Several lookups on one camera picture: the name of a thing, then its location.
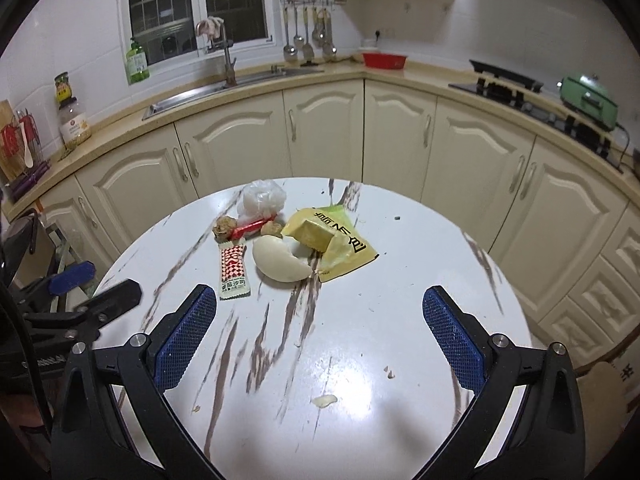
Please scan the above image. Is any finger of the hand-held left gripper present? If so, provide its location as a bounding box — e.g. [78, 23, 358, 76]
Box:
[25, 280, 142, 346]
[20, 260, 97, 306]

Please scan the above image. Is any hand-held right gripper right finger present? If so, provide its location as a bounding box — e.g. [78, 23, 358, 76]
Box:
[415, 285, 586, 480]

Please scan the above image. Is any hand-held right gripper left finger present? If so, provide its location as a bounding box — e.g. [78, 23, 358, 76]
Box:
[50, 284, 221, 480]

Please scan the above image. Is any red white sauce sachet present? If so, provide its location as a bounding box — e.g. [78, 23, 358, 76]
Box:
[219, 242, 251, 301]

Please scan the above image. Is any white eggshell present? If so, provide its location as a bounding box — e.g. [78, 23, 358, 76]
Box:
[251, 235, 313, 283]

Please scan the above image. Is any red twisted candy wrapper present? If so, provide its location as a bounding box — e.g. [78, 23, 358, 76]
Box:
[227, 217, 277, 241]

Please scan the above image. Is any yellow snack packet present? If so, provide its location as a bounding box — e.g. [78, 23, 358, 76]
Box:
[281, 204, 379, 283]

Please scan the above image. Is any purple rack base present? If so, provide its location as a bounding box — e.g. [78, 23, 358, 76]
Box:
[7, 160, 51, 201]

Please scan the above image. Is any white plastic spoon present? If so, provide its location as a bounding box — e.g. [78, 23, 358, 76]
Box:
[19, 122, 35, 168]

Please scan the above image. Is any large clear food jar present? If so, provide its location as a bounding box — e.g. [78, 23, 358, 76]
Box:
[57, 96, 93, 148]

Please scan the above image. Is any red utensil holder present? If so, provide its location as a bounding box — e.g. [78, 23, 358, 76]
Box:
[0, 115, 41, 161]

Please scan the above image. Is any beige upholstered wooden chair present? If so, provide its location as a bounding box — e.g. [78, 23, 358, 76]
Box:
[575, 355, 628, 466]

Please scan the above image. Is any cream kitchen base cabinet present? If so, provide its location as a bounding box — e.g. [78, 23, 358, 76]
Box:
[10, 77, 640, 371]

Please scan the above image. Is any stainless steel sink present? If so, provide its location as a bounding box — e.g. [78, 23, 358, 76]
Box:
[141, 65, 326, 121]

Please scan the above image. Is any green detergent bottle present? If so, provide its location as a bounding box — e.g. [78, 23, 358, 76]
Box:
[125, 36, 151, 86]

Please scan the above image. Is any metal kitchen faucet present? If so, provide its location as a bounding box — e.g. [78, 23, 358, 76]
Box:
[207, 40, 238, 88]

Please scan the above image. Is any black gas stove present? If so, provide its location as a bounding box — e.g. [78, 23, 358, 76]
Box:
[447, 59, 626, 173]

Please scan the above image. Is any green electric cooking pot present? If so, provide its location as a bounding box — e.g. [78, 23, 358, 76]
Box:
[557, 74, 621, 132]

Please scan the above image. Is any pink cloth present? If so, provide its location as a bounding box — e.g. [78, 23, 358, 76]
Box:
[196, 16, 226, 40]

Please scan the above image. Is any red plastic basin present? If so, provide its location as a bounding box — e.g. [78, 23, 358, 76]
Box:
[361, 51, 408, 70]

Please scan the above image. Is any row of hanging metal utensils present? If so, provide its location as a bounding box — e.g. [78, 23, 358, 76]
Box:
[282, 5, 338, 67]

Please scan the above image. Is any kitchen window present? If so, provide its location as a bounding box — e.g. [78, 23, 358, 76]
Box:
[127, 0, 276, 66]

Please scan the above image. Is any black power cable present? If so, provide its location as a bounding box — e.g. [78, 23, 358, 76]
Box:
[612, 122, 632, 168]

